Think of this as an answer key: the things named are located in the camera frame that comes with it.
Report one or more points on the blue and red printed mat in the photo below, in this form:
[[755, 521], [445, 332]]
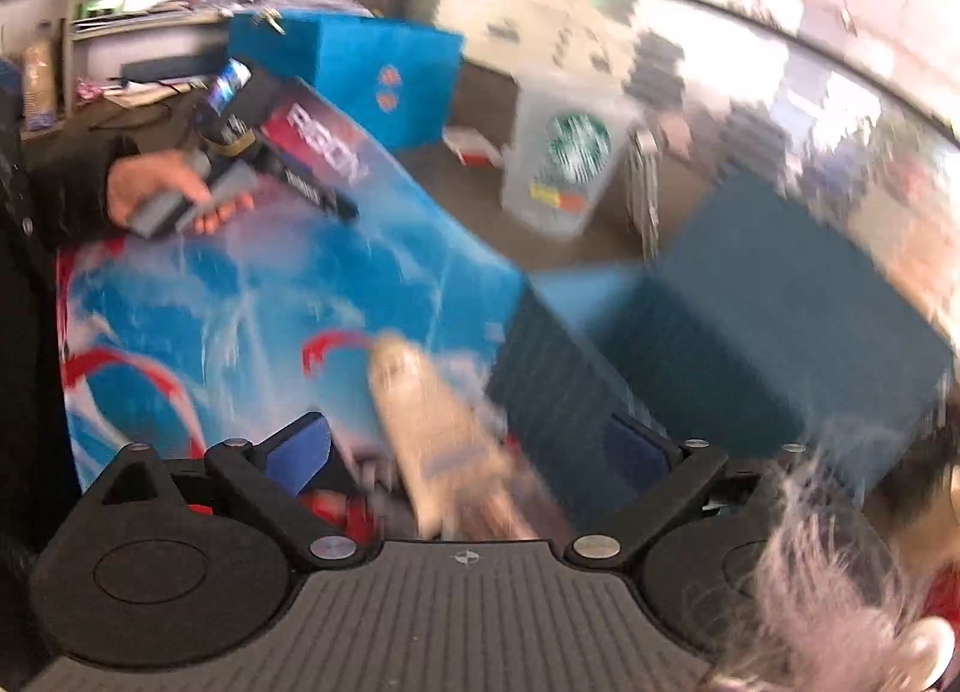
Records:
[[225, 302]]

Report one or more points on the blue ribbed storage box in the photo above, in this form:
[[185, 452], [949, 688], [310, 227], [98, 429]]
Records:
[[750, 332]]

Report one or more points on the black flat device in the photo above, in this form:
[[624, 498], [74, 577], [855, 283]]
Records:
[[165, 66]]

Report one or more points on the blue fabric bag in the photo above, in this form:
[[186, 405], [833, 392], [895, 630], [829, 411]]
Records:
[[352, 73]]

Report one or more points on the beige printed lighter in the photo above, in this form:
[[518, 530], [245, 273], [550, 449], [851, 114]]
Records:
[[435, 430]]

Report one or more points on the small red and white box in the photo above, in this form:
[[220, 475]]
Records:
[[472, 146]]

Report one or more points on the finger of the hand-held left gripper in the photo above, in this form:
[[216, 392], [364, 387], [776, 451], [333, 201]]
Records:
[[315, 186]]

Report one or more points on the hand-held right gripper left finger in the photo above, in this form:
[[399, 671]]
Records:
[[300, 448]]

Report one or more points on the tall brown bottle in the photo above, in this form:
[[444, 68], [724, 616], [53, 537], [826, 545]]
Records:
[[39, 81]]

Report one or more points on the person's black jacket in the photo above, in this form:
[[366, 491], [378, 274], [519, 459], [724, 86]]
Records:
[[30, 377]]

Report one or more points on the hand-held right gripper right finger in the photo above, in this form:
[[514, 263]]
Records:
[[637, 450]]

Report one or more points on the person's left forearm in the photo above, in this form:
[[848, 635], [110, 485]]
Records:
[[71, 182]]

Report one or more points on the grey fluffy plush toy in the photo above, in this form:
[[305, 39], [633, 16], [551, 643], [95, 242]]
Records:
[[817, 587]]

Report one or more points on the person's left hand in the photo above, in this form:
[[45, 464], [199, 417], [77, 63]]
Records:
[[150, 182]]

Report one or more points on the white Starbucks bag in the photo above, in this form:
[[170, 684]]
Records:
[[562, 152]]

